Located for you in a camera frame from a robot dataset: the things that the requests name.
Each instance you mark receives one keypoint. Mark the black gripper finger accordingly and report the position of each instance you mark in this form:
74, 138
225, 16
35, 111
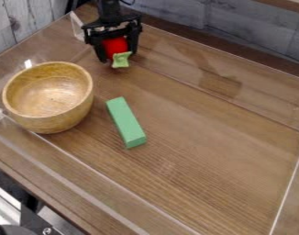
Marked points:
99, 49
133, 40

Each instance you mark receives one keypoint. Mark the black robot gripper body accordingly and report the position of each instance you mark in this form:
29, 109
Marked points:
113, 24

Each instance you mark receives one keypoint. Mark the red plush fruit green leaf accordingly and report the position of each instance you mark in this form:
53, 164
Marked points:
118, 52

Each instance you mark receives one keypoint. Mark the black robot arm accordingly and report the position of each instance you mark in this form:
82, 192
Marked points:
113, 34

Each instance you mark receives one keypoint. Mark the wooden bowl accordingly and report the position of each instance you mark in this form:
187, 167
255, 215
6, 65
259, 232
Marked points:
49, 97

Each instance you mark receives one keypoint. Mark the green rectangular block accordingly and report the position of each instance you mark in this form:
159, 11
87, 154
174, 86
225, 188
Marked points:
126, 122

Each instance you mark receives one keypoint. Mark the black metal table frame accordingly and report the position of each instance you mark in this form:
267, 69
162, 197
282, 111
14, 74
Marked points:
19, 208

